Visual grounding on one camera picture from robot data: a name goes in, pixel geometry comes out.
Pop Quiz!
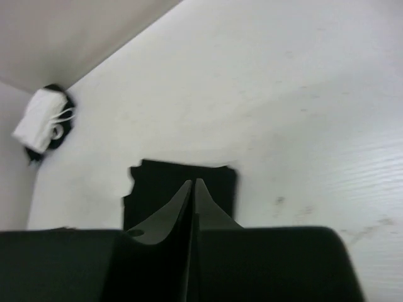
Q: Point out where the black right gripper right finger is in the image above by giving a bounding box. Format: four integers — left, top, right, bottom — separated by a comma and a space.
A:
191, 179, 242, 301

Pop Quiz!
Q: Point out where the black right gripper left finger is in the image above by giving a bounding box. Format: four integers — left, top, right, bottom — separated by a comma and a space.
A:
128, 180, 192, 301

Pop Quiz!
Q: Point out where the folded white tank top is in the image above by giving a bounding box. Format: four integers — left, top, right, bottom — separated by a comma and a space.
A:
11, 88, 66, 154

